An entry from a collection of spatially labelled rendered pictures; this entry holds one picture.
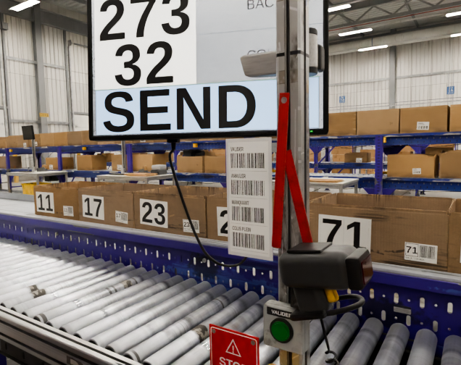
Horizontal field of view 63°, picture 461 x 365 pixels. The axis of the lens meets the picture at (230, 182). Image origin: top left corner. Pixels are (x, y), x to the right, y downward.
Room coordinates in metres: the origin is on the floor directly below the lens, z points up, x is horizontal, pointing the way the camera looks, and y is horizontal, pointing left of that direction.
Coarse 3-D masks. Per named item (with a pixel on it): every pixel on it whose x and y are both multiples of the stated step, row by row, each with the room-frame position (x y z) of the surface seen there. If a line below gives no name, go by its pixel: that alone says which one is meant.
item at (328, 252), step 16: (288, 256) 0.51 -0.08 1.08; (304, 256) 0.50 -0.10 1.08; (320, 256) 0.49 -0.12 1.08; (336, 256) 0.47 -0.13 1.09; (352, 256) 0.47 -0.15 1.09; (368, 256) 0.49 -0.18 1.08; (288, 272) 0.51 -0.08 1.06; (304, 272) 0.49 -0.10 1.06; (320, 272) 0.48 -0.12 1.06; (336, 272) 0.47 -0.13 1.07; (352, 272) 0.46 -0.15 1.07; (368, 272) 0.48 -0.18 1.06; (304, 288) 0.51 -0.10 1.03; (320, 288) 0.49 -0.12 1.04; (336, 288) 0.47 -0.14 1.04; (352, 288) 0.46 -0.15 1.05; (304, 304) 0.51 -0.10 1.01; (320, 304) 0.50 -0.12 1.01
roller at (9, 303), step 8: (120, 264) 1.56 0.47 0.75; (96, 272) 1.46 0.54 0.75; (104, 272) 1.48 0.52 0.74; (72, 280) 1.37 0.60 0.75; (80, 280) 1.39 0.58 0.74; (48, 288) 1.29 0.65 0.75; (56, 288) 1.31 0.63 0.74; (24, 296) 1.22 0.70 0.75; (32, 296) 1.24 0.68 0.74; (0, 304) 1.18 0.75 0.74; (8, 304) 1.17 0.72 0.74; (16, 304) 1.19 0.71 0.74
